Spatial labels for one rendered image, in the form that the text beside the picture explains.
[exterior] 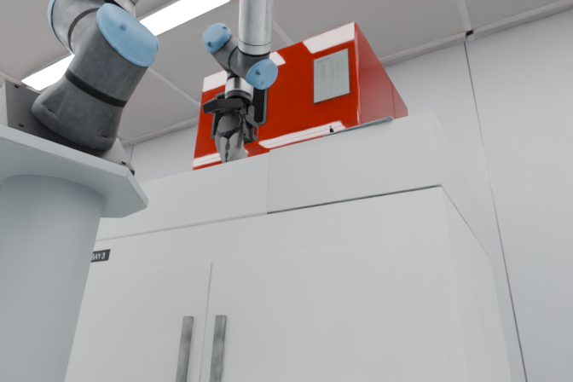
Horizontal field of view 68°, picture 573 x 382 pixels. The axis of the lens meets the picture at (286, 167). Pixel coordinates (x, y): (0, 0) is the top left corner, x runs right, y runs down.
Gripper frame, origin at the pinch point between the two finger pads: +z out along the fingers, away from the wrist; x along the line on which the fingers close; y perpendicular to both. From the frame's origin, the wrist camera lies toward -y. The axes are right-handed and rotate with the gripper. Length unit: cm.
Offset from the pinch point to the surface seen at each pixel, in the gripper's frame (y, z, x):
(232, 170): -4.0, 4.5, -5.1
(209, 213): -4.0, 14.2, 0.5
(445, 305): -4, 36, -48
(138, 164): 207, -149, 301
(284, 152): -4.0, 3.1, -18.9
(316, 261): -4.3, 27.2, -26.8
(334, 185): -4.0, 12.9, -30.6
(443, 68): 207, -159, -27
